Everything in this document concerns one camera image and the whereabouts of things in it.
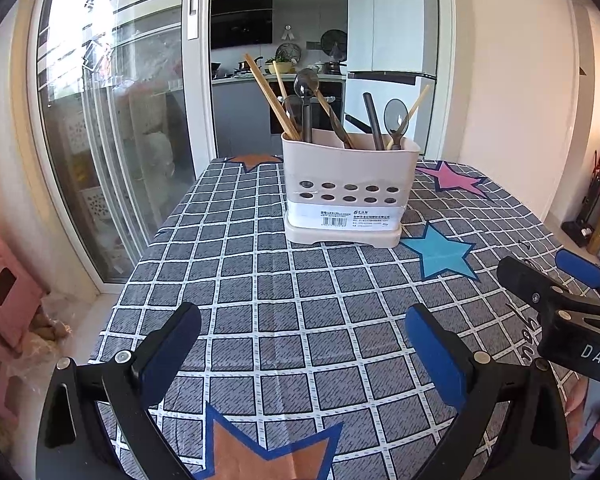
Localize grey checked star tablecloth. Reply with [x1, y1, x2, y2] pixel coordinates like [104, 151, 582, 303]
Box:
[87, 154, 600, 480]

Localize white refrigerator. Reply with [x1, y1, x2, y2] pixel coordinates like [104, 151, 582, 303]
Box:
[346, 0, 438, 158]

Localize sliding glass door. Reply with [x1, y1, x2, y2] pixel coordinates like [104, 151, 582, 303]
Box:
[27, 0, 216, 293]

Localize beige plastic utensil holder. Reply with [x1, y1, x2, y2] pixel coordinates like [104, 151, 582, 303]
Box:
[281, 129, 421, 250]

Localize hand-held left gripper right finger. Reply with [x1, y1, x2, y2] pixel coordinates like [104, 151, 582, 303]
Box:
[405, 302, 573, 480]

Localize black built-in oven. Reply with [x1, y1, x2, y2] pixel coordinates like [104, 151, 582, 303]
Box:
[269, 79, 344, 136]

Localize black round strainer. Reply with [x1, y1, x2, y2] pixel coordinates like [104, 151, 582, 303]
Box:
[320, 29, 347, 58]

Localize clear plastic bag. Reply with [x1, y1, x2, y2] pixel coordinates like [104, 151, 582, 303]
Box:
[10, 295, 73, 376]

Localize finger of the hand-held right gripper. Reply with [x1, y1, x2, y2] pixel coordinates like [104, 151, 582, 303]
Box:
[496, 256, 587, 312]
[554, 249, 600, 291]

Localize pink plastic stool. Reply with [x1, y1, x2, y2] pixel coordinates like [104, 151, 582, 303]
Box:
[0, 222, 46, 426]

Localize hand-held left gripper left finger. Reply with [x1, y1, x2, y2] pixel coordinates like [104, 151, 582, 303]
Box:
[34, 301, 203, 480]

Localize black floor stand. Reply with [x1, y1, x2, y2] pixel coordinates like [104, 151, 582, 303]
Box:
[562, 170, 600, 248]

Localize black range hood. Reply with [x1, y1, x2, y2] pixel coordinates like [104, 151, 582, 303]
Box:
[211, 0, 274, 52]

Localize grey kitchen counter cabinets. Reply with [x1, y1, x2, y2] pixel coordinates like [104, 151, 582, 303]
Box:
[211, 74, 346, 158]

